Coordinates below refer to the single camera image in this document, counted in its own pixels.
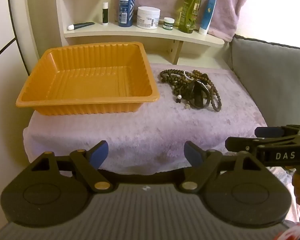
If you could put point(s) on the green oil spray bottle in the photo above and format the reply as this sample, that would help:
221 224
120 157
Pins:
189 12

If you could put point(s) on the lilac fluffy towel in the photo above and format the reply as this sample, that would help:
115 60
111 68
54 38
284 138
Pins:
140 130

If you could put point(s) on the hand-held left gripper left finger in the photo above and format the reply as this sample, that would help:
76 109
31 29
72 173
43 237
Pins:
99 153

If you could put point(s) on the white lip balm stick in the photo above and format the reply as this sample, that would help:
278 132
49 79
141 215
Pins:
105 13

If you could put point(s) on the orange plastic tray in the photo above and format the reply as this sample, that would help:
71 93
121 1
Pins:
90 80

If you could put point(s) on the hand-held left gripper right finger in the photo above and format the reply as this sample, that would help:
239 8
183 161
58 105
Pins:
193 153

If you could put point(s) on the small green label jar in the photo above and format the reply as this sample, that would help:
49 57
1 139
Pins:
169 24

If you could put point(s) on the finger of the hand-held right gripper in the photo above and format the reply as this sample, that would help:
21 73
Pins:
240 143
268 131

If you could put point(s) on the blue spray bottle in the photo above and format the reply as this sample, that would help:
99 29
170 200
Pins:
126 7

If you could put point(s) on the blue and white tube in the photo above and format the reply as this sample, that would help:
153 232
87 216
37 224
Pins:
208 15

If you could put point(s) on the white wooden shelf unit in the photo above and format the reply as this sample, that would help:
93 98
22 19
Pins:
130 33

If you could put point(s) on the dark green tube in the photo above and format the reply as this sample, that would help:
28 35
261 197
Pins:
82 25

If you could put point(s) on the grey cushion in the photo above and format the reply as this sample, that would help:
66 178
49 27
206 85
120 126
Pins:
272 75

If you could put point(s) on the white cream jar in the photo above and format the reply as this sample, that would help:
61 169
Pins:
148 17

